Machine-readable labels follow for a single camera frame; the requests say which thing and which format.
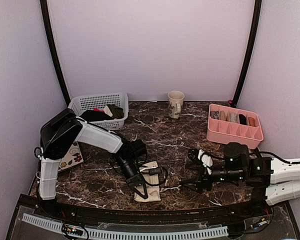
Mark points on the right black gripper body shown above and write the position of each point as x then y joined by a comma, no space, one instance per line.
234,175

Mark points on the pink divided organizer tray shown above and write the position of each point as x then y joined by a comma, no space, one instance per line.
224,132

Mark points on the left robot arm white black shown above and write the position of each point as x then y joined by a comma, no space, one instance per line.
57,137

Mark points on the white plastic laundry basket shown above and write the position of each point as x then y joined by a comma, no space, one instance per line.
97,103

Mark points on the black front table rail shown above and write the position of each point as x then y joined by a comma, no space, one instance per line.
228,214

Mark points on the tan rolled underwear in tray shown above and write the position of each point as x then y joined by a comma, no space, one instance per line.
223,116

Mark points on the cream ceramic mug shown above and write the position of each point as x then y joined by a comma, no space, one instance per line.
175,103

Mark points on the brown rolled underwear in tray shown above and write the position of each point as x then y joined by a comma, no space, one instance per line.
251,122

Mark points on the right black frame post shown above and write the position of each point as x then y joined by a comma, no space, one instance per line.
249,51

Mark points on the cream cotton boxer underwear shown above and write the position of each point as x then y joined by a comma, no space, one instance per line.
153,192

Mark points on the left black frame post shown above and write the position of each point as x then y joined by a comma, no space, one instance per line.
53,50

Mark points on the black garment in basket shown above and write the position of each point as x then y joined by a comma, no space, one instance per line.
95,116

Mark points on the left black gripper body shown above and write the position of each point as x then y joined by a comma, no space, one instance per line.
130,178

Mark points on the floral square tile coaster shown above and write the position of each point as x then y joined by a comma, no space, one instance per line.
72,158

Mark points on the black rolled underwear in tray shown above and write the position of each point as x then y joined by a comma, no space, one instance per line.
243,119

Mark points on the black frame post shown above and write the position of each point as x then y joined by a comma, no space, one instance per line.
53,50
249,51

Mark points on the white slotted cable duct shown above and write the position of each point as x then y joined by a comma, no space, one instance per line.
129,232

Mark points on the grey rolled underwear in tray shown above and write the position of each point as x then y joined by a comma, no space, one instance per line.
215,115

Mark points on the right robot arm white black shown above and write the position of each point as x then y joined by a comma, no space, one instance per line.
272,178

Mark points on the olive green garment in basket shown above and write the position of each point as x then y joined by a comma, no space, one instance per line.
118,112

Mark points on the small white garment in basket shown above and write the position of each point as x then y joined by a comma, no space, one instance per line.
108,111

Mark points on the light grey rolled underwear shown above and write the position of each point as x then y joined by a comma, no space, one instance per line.
233,117

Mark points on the red garment in basket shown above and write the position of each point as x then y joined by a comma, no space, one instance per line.
98,110

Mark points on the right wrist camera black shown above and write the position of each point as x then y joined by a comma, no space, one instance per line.
236,156

